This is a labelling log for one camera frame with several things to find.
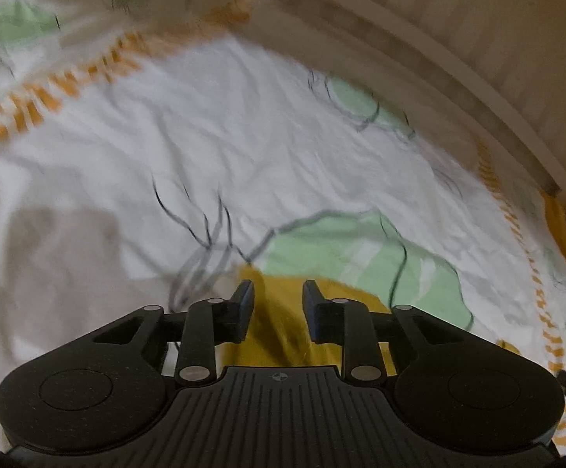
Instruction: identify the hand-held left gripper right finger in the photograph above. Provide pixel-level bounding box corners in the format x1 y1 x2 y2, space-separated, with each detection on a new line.
302 279 460 382

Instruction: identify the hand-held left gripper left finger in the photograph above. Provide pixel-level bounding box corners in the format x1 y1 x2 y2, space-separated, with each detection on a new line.
92 279 255 384

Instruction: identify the light wooden bed frame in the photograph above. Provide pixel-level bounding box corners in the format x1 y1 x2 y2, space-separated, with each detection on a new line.
190 0 566 274

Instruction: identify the white leaf-print blanket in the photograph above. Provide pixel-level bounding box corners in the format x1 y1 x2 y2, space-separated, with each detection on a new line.
0 0 566 456

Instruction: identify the mustard yellow knit sweater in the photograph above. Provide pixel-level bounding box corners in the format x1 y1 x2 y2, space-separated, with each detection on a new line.
236 264 397 369

